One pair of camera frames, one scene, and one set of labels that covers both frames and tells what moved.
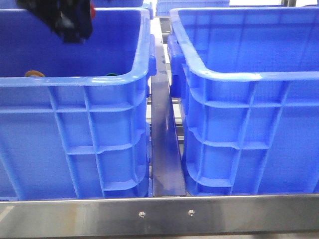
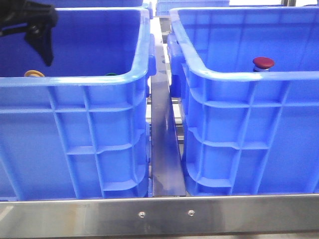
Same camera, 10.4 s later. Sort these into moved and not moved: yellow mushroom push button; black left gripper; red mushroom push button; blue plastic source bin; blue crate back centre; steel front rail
Moved: red mushroom push button; black left gripper
Not moved: yellow mushroom push button; blue plastic source bin; blue crate back centre; steel front rail
